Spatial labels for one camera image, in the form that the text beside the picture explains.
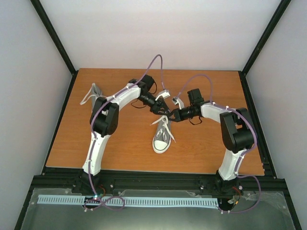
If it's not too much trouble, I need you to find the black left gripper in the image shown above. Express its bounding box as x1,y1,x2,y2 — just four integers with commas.
137,93,170,116

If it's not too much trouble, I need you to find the white shoelace of sneaker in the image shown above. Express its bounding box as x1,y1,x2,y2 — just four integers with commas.
151,115,176,143

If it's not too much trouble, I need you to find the grey sneaker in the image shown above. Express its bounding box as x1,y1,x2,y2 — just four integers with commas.
152,115,174,154
80,83,104,107

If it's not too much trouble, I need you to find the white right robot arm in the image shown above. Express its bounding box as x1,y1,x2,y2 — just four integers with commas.
171,89,257,181

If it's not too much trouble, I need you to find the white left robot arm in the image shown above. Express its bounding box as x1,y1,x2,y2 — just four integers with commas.
83,75,170,176

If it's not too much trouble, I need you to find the clear plastic front sheet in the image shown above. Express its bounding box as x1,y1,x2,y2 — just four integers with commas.
20,189,295,230

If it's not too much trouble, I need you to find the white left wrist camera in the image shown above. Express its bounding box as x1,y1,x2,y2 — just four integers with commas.
155,89,170,101

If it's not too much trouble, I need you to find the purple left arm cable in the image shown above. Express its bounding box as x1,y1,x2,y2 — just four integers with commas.
87,54,166,211

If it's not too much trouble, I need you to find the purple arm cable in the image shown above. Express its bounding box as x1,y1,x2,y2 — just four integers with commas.
87,54,166,211
176,74,262,215

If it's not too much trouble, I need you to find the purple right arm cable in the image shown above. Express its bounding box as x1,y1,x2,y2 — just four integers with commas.
176,74,262,215

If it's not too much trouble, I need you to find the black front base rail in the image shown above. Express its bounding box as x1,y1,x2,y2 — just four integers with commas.
30,168,288,197

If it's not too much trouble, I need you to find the light blue cable duct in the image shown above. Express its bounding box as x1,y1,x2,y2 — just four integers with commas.
37,195,218,208

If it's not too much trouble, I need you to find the black right frame post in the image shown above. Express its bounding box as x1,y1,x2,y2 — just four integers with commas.
241,0,293,75

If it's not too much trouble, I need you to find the black frame post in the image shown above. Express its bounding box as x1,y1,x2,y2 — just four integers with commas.
241,0,293,75
30,0,77,75

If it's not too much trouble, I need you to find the black left frame post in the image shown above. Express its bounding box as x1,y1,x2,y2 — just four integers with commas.
30,0,77,75

